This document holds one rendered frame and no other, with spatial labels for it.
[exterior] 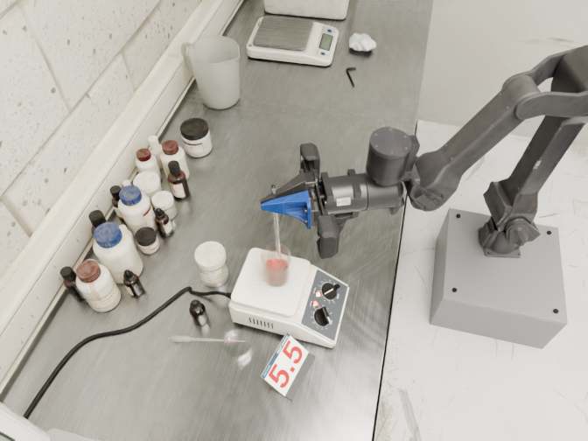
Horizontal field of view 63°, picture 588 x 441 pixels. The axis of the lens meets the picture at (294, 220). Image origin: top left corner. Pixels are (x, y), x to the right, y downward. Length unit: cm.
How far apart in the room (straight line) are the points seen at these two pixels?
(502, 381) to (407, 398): 17
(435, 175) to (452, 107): 161
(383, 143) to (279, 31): 94
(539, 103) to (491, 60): 152
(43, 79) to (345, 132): 70
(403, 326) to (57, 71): 80
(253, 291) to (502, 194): 45
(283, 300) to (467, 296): 32
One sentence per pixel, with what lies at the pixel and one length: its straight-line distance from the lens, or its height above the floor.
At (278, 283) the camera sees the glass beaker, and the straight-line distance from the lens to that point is 85.
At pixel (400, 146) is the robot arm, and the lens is 67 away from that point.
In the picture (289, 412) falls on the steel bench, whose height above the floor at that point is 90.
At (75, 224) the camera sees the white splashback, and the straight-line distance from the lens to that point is 105.
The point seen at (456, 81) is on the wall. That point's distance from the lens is 225.
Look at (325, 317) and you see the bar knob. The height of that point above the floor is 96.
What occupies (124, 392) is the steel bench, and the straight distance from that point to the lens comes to 93.
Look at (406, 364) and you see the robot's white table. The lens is 93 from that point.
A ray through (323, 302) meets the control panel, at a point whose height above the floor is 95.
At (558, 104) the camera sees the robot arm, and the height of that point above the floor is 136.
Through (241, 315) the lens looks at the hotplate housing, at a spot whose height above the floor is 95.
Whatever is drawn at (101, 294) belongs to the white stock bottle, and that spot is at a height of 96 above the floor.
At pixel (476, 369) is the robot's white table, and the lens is 96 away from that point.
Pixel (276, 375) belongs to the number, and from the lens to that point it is 87.
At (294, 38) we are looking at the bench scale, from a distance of 153.
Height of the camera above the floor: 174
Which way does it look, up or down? 52 degrees down
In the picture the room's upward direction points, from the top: straight up
